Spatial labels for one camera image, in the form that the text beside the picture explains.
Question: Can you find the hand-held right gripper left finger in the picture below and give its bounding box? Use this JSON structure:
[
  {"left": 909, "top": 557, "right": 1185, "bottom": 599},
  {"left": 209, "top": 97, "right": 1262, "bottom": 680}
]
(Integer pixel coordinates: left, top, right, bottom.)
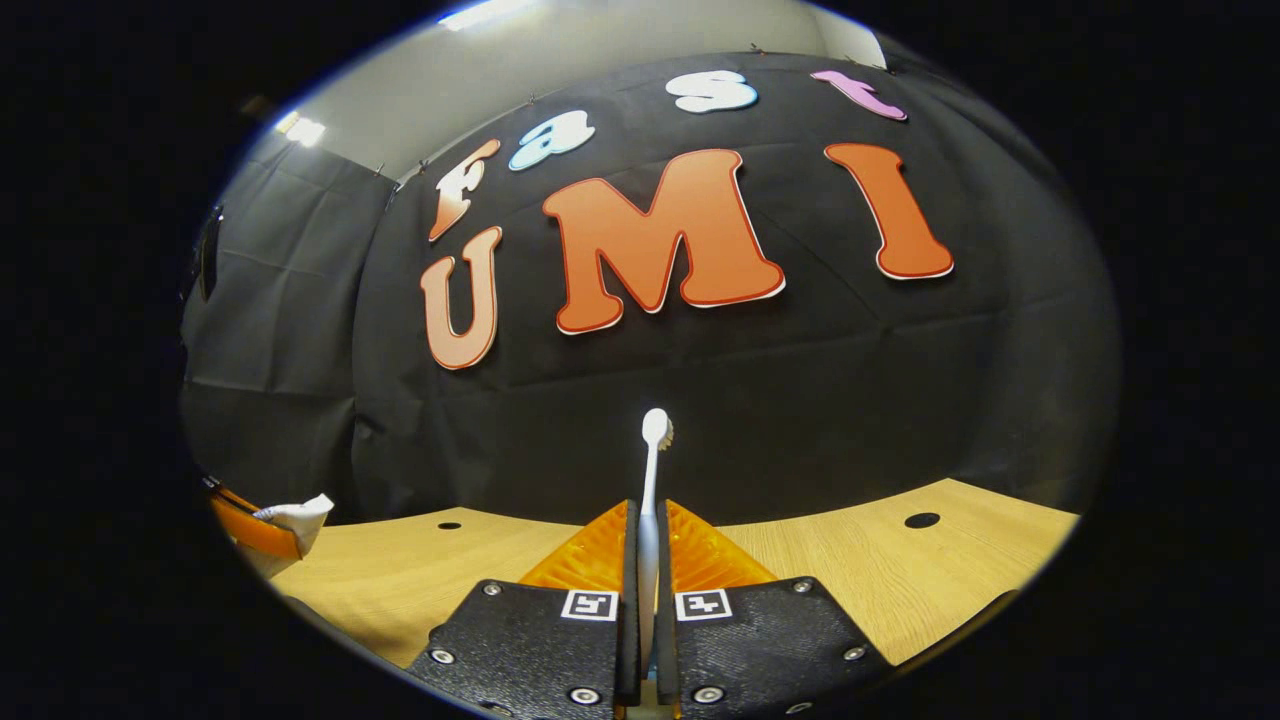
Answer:
[{"left": 408, "top": 498, "right": 641, "bottom": 720}]

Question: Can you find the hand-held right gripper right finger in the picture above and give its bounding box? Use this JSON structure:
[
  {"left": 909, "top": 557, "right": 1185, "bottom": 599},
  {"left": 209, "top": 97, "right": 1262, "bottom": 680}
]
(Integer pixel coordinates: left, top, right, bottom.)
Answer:
[{"left": 655, "top": 498, "right": 893, "bottom": 720}]

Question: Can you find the white toothpaste tube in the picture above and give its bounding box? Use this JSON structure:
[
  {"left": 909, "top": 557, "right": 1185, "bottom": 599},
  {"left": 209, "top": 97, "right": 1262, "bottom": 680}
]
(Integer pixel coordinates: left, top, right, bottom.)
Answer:
[{"left": 252, "top": 493, "right": 336, "bottom": 559}]

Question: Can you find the white toothbrush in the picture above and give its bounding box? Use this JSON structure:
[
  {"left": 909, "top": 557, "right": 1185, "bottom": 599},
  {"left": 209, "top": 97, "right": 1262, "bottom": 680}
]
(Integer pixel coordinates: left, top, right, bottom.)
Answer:
[{"left": 637, "top": 407, "right": 676, "bottom": 681}]

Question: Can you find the wooden desktop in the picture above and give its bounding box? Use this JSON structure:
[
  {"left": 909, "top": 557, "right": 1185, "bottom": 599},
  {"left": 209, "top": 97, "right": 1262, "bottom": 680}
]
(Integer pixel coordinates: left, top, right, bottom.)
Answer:
[{"left": 268, "top": 478, "right": 1083, "bottom": 720}]

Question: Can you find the black backdrop cloth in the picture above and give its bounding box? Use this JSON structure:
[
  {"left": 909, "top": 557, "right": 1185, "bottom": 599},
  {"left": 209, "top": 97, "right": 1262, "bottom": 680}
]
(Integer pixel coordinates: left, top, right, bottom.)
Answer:
[{"left": 180, "top": 50, "right": 1121, "bottom": 526}]

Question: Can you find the ceiling light panel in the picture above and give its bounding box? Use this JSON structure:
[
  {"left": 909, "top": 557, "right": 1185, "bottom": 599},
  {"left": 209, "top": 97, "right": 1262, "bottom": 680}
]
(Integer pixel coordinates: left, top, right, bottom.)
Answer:
[{"left": 274, "top": 110, "right": 327, "bottom": 149}]

